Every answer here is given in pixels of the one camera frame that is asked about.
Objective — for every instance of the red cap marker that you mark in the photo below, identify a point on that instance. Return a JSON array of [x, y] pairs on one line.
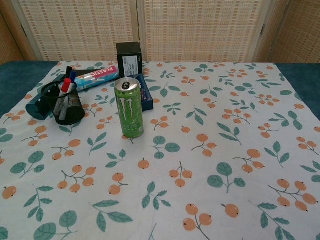
[[67, 85]]

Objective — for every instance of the black mesh pen holder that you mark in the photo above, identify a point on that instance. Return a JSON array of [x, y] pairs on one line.
[[72, 112]]

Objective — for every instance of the dark blue small box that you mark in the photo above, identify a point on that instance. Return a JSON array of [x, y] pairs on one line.
[[146, 97]]

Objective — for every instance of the green Monster energy can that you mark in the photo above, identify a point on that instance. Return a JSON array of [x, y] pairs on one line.
[[130, 110]]

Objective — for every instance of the floral fruit print tablecloth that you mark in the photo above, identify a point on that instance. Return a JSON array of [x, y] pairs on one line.
[[190, 155]]

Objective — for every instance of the pink blue plastic wrap box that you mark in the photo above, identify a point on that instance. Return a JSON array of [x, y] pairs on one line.
[[100, 75]]

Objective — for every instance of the black cardboard box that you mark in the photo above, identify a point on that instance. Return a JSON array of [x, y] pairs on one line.
[[128, 51]]

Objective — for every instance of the flat black box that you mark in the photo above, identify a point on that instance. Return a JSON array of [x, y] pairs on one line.
[[83, 72]]

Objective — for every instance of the woven bamboo screen panel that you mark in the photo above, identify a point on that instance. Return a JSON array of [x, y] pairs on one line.
[[7, 37], [80, 27], [297, 30], [202, 27]]

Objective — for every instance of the long teal box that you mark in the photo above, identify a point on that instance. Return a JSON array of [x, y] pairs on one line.
[[37, 107]]

